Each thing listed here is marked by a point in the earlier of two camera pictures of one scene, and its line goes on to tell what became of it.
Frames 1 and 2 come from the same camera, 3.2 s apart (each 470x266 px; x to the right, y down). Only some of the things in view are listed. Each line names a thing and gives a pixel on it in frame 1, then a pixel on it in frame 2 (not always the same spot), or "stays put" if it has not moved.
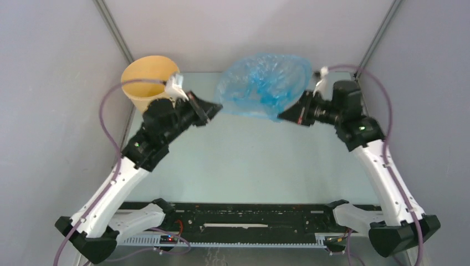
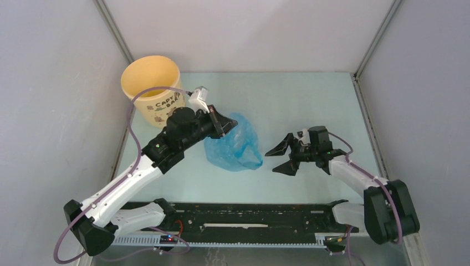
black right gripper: [299, 113] -> [289, 168]
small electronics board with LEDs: [168, 239] stays put
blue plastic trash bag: [261, 85] -> [238, 151]
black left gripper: [205, 111] -> [223, 124]
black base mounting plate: [253, 219] stays put
